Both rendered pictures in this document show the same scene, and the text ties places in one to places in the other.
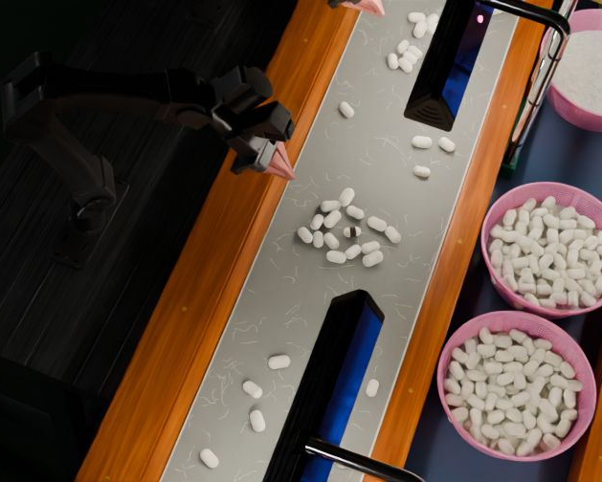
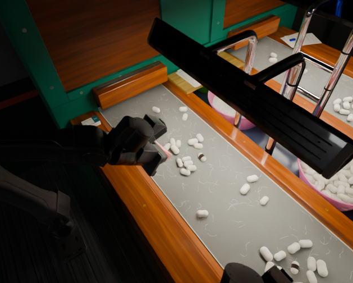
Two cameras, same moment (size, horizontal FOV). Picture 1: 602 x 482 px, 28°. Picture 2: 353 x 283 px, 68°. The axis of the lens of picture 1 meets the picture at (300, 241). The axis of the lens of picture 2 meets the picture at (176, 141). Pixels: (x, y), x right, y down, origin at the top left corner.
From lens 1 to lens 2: 162 cm
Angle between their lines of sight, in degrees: 28
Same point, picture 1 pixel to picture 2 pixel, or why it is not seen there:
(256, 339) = not seen: outside the picture
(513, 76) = (228, 129)
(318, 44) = (151, 200)
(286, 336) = not seen: outside the picture
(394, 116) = (218, 191)
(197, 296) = not seen: outside the picture
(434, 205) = (288, 207)
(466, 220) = (312, 197)
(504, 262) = (340, 196)
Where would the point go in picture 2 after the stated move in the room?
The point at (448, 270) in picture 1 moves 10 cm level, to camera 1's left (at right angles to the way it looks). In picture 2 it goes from (347, 228) to (331, 257)
